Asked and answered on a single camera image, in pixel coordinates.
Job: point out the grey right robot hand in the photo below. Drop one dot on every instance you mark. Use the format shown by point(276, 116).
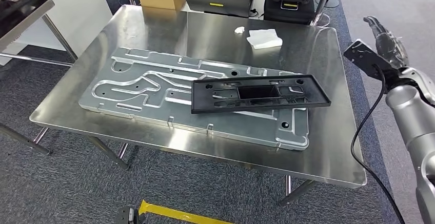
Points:
point(389, 46)

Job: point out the black plastic panel part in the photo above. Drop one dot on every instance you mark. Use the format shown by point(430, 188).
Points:
point(204, 100)

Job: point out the steel workbench table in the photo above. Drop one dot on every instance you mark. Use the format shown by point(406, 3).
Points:
point(326, 130)

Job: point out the black controller case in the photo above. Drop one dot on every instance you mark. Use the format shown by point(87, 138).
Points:
point(289, 10)

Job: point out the white folded tissue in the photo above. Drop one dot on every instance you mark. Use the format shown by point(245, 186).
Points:
point(263, 38)

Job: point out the crumpled white paper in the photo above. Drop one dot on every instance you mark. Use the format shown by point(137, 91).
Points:
point(239, 30)

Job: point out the grey laptop computer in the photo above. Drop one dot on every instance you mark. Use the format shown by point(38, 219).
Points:
point(217, 0)

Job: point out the machined aluminium fixture plate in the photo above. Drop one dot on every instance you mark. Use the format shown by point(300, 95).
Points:
point(136, 113)

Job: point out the white partition board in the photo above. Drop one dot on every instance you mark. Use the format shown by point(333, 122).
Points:
point(81, 8)

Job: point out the grey side table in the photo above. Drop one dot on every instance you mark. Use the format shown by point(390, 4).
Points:
point(30, 15)

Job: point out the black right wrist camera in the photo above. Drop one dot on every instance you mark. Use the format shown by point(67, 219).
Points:
point(365, 57)

